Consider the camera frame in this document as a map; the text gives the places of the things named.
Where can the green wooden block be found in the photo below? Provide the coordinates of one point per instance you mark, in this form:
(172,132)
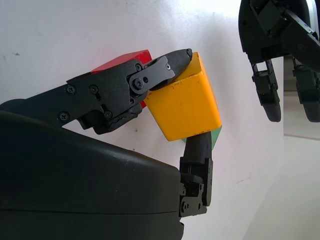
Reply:
(216,136)

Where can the yellow wooden block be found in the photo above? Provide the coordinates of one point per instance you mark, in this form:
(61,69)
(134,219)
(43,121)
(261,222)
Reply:
(185,107)

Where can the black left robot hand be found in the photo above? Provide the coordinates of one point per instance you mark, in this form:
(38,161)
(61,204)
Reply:
(260,30)

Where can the red wooden block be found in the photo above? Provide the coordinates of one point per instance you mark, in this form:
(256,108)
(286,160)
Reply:
(125,58)

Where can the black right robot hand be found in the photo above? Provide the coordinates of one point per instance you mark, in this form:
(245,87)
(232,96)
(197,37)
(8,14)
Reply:
(75,180)

